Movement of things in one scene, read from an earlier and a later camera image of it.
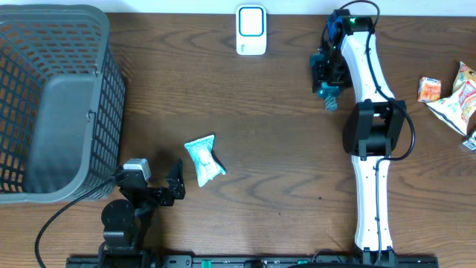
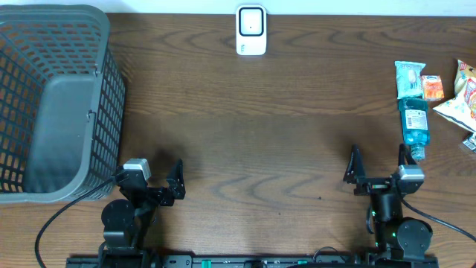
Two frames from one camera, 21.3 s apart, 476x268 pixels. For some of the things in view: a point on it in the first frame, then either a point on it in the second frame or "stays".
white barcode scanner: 251,30 stays
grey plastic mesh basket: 62,103 stays
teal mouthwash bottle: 330,95 → 414,113
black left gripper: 176,181 stays
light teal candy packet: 207,167 → 409,81
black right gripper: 317,74 → 372,185
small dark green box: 470,142 stays
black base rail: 144,259 stays
